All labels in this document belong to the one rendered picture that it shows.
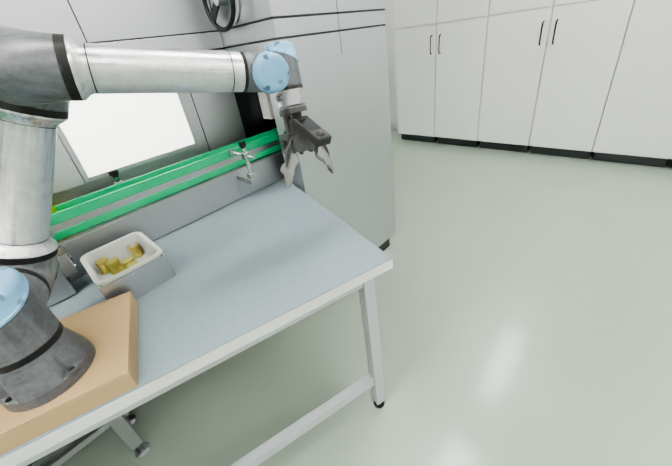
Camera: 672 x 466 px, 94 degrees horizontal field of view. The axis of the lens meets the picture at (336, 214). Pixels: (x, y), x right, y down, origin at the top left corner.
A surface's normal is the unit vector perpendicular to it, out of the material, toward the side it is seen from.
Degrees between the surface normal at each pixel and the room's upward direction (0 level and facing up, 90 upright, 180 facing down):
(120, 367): 1
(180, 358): 0
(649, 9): 90
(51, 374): 72
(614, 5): 90
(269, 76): 90
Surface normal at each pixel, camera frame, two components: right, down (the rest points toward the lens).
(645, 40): -0.66, 0.44
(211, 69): 0.53, 0.26
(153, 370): -0.13, -0.86
